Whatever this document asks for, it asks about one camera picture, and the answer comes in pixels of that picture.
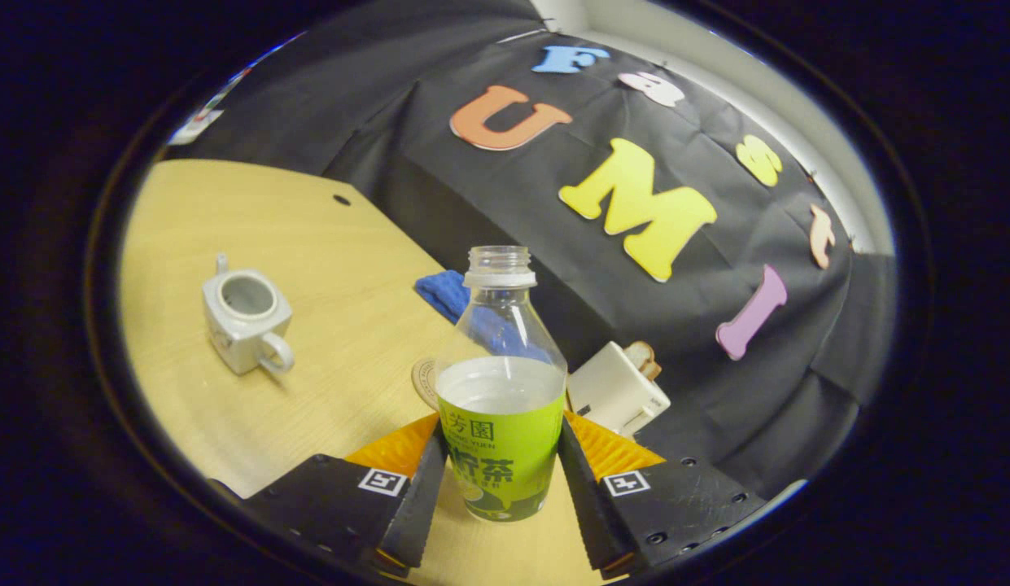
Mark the round beige coaster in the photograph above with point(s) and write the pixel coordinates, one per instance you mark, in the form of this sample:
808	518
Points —
425	382

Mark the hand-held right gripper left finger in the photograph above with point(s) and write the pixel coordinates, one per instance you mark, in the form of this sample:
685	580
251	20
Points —
415	505

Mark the brown toast slice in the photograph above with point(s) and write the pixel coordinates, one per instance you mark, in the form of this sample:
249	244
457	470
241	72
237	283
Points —
644	358

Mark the black backdrop cloth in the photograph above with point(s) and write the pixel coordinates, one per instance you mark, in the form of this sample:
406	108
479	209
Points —
553	114

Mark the green label water bottle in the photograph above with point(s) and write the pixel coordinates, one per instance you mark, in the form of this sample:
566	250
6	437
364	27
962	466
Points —
500	439

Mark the blue towel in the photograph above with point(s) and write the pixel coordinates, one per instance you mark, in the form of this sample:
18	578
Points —
443	293

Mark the white ceramic teacup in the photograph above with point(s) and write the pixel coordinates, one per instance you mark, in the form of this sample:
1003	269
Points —
244	325

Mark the white toaster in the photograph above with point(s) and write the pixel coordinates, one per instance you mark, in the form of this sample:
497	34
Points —
614	395

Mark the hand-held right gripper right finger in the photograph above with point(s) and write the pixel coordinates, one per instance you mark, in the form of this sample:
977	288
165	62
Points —
586	505

